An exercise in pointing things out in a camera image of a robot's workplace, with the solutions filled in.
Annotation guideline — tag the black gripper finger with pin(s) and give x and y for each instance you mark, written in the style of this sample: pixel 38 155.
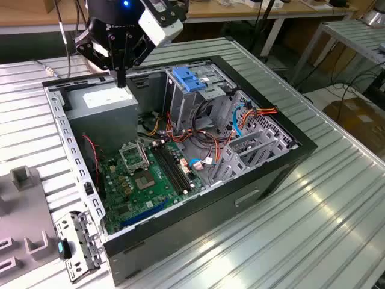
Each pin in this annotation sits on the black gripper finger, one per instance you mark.
pixel 90 45
pixel 142 48

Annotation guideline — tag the grey metal disk bay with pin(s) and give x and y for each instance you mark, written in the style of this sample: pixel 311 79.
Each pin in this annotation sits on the grey metal disk bay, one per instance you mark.
pixel 228 162

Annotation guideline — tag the blue plastic drive latch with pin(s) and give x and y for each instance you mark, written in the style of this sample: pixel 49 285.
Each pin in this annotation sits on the blue plastic drive latch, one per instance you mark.
pixel 186 79

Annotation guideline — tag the small cardboard box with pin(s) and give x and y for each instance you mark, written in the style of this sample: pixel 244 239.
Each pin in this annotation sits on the small cardboard box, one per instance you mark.
pixel 51 6

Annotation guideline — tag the grey metal drive cage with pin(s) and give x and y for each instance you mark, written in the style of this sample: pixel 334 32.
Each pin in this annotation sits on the grey metal drive cage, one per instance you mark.
pixel 183 102

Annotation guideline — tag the grey power supply unit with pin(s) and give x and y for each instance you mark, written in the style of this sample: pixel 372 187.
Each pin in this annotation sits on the grey power supply unit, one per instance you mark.
pixel 102 120

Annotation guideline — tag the small white box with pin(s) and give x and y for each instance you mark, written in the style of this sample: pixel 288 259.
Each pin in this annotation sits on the small white box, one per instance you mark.
pixel 252 3

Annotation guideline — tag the black RAM slot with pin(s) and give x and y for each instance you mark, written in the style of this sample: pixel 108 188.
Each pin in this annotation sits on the black RAM slot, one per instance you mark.
pixel 177 165
pixel 170 170

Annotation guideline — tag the black tripod stand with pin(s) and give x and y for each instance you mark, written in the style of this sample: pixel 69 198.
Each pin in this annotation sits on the black tripod stand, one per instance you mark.
pixel 267 7

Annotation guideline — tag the CPU socket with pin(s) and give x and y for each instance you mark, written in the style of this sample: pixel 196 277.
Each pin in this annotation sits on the CPU socket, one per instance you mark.
pixel 144 180

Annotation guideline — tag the green motherboard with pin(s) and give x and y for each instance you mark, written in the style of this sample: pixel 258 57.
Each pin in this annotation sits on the green motherboard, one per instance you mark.
pixel 162 183

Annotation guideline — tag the blue expansion slot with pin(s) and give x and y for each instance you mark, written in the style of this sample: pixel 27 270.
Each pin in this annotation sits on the blue expansion slot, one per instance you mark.
pixel 144 213

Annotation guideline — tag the grey parts rack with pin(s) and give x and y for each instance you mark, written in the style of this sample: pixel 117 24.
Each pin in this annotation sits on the grey parts rack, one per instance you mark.
pixel 21 210

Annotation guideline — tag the black PC case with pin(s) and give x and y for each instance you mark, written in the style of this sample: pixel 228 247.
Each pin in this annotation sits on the black PC case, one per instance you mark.
pixel 195 228

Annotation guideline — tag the black latch with blue button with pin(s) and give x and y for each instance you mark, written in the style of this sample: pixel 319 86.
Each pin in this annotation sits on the black latch with blue button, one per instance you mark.
pixel 66 250

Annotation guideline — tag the brown cardboard box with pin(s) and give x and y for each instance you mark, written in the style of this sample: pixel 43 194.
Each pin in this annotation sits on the brown cardboard box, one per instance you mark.
pixel 355 117

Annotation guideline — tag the metal slat side table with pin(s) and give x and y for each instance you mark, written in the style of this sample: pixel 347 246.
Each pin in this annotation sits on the metal slat side table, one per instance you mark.
pixel 373 45

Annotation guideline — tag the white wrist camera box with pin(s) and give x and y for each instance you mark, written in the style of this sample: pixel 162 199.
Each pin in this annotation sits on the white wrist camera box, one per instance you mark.
pixel 159 27

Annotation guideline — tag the metal slot bracket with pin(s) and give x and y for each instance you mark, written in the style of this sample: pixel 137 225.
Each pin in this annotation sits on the metal slot bracket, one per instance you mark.
pixel 84 238

